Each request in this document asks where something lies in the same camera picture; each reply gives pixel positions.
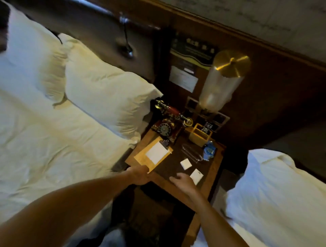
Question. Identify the person's left hand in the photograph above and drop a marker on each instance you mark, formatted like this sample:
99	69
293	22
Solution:
137	175

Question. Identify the person's right hand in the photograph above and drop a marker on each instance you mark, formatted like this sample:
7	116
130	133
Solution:
184	183

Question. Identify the person's right fingers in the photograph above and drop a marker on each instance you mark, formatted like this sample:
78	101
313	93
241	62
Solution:
178	178

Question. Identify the person's left fingers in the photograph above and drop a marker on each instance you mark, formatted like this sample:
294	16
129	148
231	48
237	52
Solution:
145	168

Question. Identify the person's left forearm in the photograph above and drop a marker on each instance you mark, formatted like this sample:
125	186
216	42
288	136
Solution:
61	208

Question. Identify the person's right forearm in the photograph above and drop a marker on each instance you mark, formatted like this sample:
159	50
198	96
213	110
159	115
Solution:
216	221

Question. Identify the wooden clipboard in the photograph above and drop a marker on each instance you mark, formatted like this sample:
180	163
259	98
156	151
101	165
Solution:
142	157

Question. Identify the wooden nightstand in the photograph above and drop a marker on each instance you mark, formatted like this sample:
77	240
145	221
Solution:
173	165

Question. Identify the small white card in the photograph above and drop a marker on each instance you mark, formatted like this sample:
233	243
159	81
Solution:
186	164
197	176

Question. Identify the white notepad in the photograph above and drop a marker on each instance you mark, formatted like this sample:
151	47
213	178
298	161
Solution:
156	153

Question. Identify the clear plastic tray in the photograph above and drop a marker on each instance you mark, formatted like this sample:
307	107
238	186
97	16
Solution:
192	152

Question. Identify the blue packet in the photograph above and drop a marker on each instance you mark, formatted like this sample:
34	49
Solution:
209	151

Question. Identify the wooden holder box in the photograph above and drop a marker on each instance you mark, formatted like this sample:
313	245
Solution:
197	136

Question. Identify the vintage rotary telephone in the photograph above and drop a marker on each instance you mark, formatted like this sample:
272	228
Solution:
169	122

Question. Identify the black remote control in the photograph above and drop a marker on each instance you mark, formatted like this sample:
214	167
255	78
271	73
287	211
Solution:
207	127

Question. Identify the white bed duvet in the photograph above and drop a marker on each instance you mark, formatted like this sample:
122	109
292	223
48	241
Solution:
51	142
275	198

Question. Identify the gold-topped white table lamp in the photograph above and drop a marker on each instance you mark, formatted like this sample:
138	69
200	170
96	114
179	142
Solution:
221	81

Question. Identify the flexible chrome reading lamp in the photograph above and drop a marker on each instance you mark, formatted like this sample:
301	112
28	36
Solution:
126	43

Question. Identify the brown padded headboard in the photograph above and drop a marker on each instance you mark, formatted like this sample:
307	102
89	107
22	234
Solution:
96	33

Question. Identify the large white pillow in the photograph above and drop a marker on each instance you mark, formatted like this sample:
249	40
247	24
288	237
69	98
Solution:
30	58

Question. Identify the wall switch panel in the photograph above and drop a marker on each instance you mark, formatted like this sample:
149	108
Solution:
219	119

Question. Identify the white wall notice card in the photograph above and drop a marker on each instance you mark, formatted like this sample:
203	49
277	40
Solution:
182	79

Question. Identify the dark wall notice sign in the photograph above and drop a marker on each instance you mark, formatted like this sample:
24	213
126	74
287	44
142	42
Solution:
191	52

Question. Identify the chrome headboard rail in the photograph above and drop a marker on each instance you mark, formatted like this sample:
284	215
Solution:
101	9

